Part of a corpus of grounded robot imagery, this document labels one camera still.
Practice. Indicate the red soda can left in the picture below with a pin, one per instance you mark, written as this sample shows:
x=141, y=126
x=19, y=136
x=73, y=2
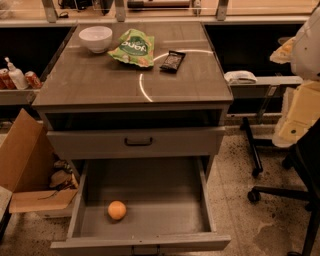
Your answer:
x=4, y=76

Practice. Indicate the white pump bottle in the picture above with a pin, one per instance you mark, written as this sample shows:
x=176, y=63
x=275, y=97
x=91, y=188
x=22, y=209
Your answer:
x=16, y=75

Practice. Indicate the grey side shelf left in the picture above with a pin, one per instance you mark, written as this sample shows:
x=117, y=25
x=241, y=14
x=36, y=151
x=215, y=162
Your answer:
x=17, y=97

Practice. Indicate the green snack bag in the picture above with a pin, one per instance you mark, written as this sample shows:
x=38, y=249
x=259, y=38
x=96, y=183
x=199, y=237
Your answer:
x=135, y=47

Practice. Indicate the white ceramic bowl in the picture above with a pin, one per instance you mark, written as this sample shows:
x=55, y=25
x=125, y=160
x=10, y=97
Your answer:
x=97, y=39

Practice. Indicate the closed top drawer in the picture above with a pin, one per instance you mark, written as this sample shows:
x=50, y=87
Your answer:
x=138, y=143

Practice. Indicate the black snack bar wrapper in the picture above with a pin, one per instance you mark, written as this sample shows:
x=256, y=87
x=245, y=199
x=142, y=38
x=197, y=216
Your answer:
x=172, y=61

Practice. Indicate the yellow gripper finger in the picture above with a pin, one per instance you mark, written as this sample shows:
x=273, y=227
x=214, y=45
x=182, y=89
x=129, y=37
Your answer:
x=283, y=54
x=300, y=110

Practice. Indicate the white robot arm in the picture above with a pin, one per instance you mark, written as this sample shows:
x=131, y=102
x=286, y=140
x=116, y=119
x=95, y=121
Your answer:
x=305, y=58

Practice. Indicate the orange fruit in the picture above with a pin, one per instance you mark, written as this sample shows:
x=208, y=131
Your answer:
x=117, y=210

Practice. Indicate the brown cardboard box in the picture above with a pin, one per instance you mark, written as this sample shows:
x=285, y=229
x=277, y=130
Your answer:
x=26, y=165

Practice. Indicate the red soda can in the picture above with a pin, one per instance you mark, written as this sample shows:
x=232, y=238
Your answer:
x=33, y=80
x=4, y=76

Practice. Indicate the open middle drawer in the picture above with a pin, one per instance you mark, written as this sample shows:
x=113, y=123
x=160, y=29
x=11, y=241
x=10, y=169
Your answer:
x=167, y=209

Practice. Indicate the grey drawer cabinet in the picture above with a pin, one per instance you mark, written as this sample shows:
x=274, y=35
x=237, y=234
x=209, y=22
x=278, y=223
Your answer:
x=88, y=92

